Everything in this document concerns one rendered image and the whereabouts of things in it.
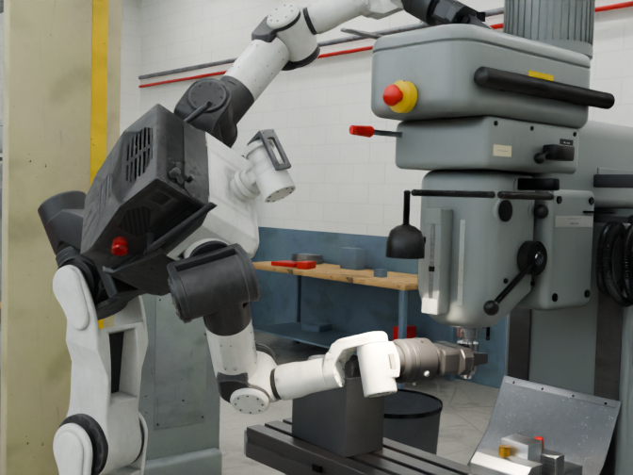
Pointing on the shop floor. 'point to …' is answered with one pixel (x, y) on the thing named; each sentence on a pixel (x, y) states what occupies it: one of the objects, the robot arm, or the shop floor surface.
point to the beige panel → (25, 359)
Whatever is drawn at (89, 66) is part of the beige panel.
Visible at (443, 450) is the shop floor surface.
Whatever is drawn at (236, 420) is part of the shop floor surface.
